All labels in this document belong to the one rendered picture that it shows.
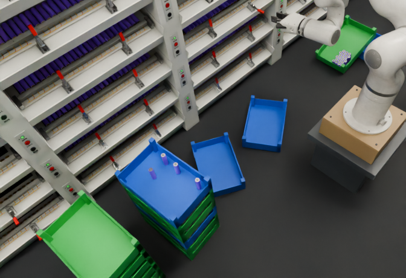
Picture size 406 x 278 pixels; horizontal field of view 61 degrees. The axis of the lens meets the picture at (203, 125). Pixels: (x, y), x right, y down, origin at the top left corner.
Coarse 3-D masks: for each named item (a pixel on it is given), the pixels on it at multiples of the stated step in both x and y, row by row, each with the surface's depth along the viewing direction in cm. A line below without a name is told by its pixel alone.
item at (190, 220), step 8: (128, 192) 138; (208, 192) 130; (136, 200) 138; (208, 200) 133; (200, 208) 130; (160, 216) 128; (192, 216) 127; (168, 224) 126; (184, 224) 125; (176, 232) 126
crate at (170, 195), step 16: (144, 160) 139; (160, 160) 138; (176, 160) 134; (128, 176) 136; (144, 176) 135; (160, 176) 134; (176, 176) 133; (192, 176) 133; (208, 176) 123; (144, 192) 131; (160, 192) 130; (176, 192) 129; (192, 192) 129; (160, 208) 126; (176, 208) 126; (192, 208) 124; (176, 224) 119
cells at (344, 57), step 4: (340, 52) 206; (344, 52) 206; (336, 56) 207; (340, 56) 206; (344, 56) 205; (348, 56) 204; (332, 60) 207; (336, 60) 206; (340, 60) 205; (344, 60) 204; (348, 60) 206; (336, 64) 206; (340, 64) 204; (344, 64) 206
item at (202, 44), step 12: (252, 0) 177; (264, 0) 178; (240, 12) 174; (252, 12) 174; (228, 24) 170; (240, 24) 174; (192, 36) 165; (204, 36) 166; (192, 48) 162; (204, 48) 165
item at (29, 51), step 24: (48, 0) 117; (72, 0) 118; (96, 0) 120; (120, 0) 123; (144, 0) 126; (0, 24) 112; (24, 24) 114; (48, 24) 113; (72, 24) 117; (96, 24) 118; (0, 48) 108; (24, 48) 111; (48, 48) 111; (72, 48) 118; (0, 72) 107; (24, 72) 111
